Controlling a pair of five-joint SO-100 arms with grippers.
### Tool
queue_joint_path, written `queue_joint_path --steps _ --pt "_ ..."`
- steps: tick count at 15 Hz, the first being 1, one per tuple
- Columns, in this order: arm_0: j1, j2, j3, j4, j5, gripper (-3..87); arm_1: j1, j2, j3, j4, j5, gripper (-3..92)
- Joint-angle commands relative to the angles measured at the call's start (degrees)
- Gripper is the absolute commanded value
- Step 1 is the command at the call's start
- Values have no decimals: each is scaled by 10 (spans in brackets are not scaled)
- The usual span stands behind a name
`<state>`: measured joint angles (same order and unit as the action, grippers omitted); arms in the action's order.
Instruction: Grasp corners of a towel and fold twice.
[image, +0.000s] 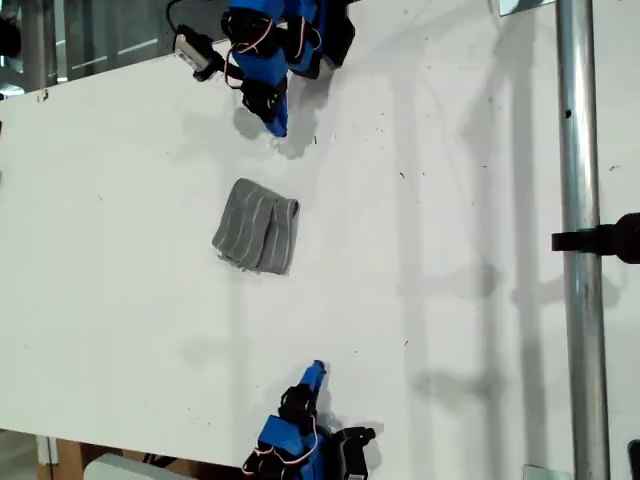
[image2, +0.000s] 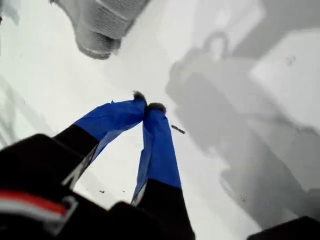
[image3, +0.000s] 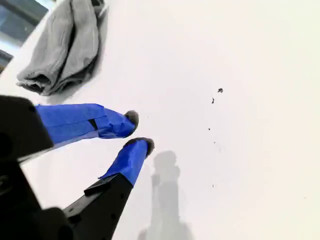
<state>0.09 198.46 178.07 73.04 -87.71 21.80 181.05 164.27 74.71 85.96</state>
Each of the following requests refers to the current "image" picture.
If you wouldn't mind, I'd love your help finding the grey white-striped towel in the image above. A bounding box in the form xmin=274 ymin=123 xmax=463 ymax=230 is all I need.
xmin=210 ymin=177 xmax=302 ymax=277

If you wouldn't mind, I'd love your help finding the steel post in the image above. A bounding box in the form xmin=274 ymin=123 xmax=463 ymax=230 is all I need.
xmin=553 ymin=0 xmax=612 ymax=480

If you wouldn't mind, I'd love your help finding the wooden table leg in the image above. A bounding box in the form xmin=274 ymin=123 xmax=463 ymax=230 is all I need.
xmin=35 ymin=434 xmax=85 ymax=480

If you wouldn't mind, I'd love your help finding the black round object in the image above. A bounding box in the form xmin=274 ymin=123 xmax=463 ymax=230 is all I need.
xmin=0 ymin=17 xmax=23 ymax=59

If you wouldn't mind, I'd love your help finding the black clamp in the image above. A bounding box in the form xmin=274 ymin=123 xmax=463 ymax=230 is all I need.
xmin=551 ymin=212 xmax=640 ymax=265

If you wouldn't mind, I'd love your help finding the white box under table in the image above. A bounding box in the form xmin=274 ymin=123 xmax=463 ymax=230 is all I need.
xmin=83 ymin=452 xmax=201 ymax=480

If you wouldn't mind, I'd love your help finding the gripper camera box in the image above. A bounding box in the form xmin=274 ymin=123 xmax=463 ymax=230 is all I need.
xmin=331 ymin=425 xmax=378 ymax=480
xmin=172 ymin=24 xmax=227 ymax=84

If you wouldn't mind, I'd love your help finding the camera black cable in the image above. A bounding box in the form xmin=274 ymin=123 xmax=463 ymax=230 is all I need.
xmin=165 ymin=0 xmax=185 ymax=32

